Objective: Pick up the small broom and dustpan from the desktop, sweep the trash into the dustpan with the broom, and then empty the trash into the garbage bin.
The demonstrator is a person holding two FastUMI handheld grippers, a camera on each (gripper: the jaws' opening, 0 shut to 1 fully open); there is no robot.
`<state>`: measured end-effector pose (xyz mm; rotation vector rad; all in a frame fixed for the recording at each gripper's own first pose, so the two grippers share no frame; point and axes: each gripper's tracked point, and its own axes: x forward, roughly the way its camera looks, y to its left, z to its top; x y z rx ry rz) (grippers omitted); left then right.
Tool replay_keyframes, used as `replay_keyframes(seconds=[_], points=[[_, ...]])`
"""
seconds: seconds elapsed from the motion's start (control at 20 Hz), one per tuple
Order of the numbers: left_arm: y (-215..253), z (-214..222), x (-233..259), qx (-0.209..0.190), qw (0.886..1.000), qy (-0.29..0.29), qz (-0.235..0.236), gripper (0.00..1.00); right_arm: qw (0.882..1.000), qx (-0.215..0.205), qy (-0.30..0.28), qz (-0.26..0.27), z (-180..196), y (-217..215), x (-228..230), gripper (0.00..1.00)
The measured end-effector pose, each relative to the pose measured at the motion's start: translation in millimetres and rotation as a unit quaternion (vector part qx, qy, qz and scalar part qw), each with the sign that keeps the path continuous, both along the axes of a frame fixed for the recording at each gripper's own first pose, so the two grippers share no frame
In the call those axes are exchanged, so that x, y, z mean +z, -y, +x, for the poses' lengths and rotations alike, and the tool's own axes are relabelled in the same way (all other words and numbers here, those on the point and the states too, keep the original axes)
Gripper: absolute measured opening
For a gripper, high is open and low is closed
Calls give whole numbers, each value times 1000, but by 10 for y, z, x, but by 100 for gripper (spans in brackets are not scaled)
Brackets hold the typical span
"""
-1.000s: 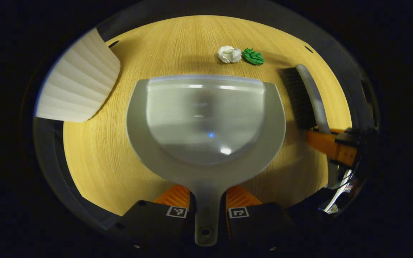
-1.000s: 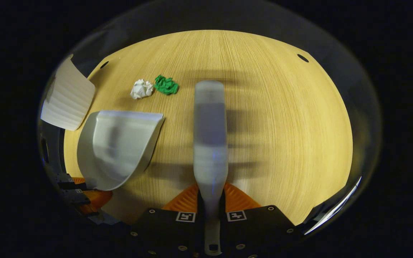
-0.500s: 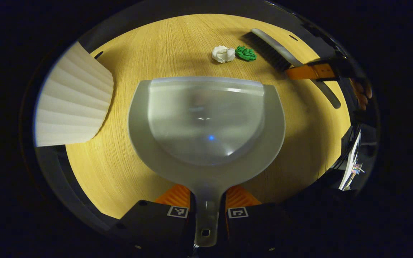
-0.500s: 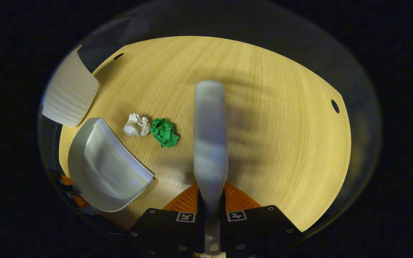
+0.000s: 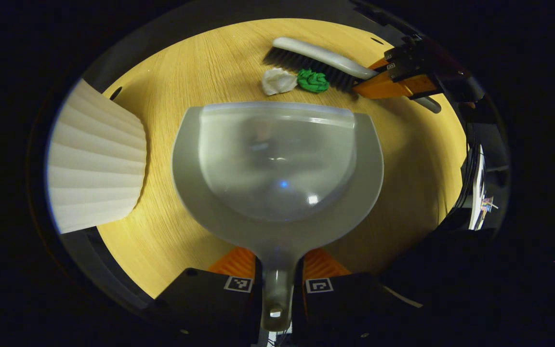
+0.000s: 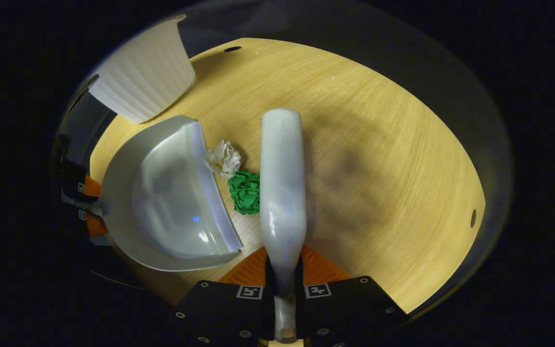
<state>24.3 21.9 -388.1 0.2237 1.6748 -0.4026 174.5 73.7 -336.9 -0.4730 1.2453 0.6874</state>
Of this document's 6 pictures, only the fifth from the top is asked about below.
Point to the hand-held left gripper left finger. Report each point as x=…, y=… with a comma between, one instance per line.
x=210, y=303

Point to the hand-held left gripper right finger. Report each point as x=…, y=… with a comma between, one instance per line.
x=340, y=308

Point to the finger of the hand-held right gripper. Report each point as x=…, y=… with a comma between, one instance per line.
x=388, y=86
x=405, y=60

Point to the green paper trash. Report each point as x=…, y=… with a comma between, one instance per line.
x=313, y=81

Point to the small white broom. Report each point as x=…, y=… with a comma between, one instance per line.
x=316, y=53

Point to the white paper trash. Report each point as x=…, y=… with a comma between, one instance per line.
x=277, y=82

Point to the white plastic dustpan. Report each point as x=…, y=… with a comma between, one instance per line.
x=277, y=164

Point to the white ribbed cup garbage bin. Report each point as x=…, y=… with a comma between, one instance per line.
x=94, y=164

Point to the wooden desktop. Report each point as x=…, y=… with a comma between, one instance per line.
x=403, y=168

